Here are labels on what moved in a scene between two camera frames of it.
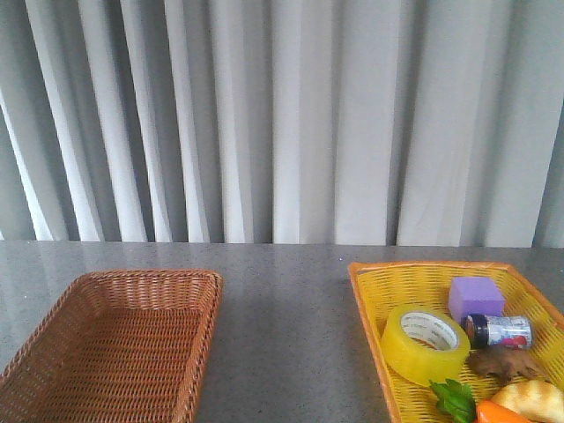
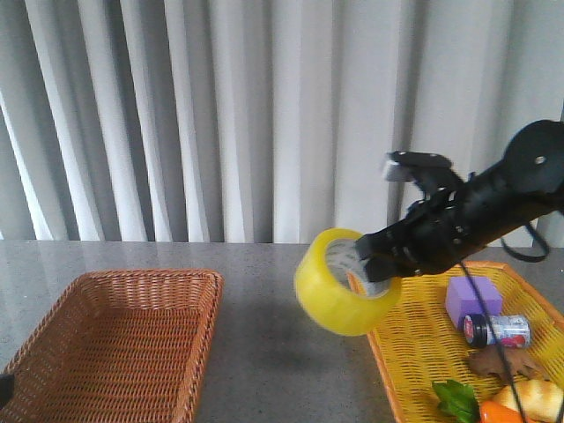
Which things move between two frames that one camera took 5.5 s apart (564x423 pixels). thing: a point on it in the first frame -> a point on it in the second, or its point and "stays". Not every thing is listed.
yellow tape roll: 424,344 -> 332,283
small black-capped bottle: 482,330 stays
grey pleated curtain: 368,122 stays
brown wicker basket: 115,346 stays
